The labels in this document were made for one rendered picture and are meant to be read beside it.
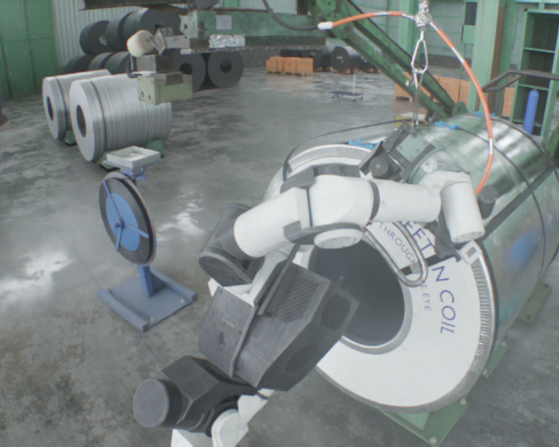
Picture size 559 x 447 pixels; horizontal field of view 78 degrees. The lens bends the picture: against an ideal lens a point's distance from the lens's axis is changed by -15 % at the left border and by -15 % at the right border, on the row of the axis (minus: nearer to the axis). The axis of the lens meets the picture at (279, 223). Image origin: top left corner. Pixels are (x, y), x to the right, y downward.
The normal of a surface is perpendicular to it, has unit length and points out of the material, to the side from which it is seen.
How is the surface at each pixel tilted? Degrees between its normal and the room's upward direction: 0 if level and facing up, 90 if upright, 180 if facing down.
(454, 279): 90
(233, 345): 57
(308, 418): 0
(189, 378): 0
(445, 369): 90
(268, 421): 0
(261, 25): 90
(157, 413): 45
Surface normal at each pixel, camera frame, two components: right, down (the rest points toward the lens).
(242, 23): 0.68, 0.32
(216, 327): -0.56, -0.22
